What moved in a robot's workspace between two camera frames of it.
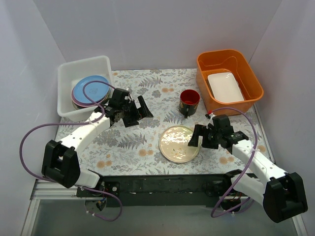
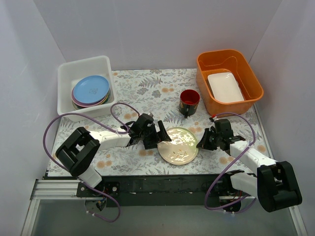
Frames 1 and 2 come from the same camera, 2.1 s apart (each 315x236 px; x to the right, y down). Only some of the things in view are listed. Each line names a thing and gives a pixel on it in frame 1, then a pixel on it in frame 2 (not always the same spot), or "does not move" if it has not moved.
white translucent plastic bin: (70, 74) does not move
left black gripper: (133, 113) → (155, 134)
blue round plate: (97, 91) does not move
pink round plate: (83, 104) does not move
